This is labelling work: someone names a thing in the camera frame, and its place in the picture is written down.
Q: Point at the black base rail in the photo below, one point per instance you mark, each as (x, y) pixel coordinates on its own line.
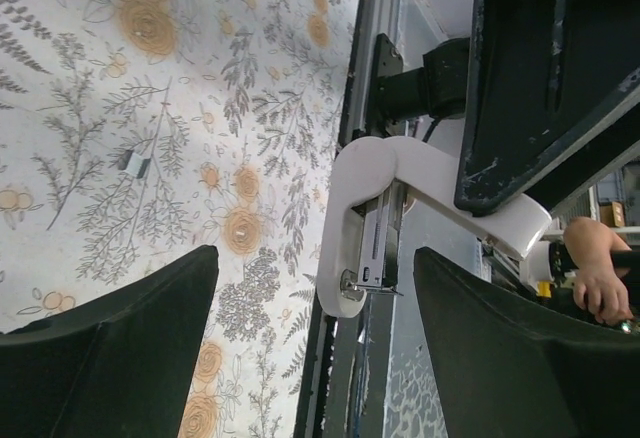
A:
(372, 375)

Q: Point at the small white stapler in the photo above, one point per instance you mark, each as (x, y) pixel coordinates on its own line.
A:
(370, 180)

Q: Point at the operator bare hand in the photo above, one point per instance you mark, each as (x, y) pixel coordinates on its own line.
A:
(598, 285)

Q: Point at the floral table mat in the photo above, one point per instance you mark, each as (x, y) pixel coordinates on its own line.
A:
(237, 104)

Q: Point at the small removed staple piece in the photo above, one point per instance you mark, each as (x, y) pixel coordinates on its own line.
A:
(133, 164)

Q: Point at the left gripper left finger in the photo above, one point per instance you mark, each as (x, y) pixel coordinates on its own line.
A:
(120, 365)

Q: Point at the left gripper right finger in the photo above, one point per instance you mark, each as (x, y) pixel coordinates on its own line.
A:
(508, 367)

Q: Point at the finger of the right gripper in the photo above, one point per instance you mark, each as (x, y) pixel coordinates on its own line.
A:
(552, 100)

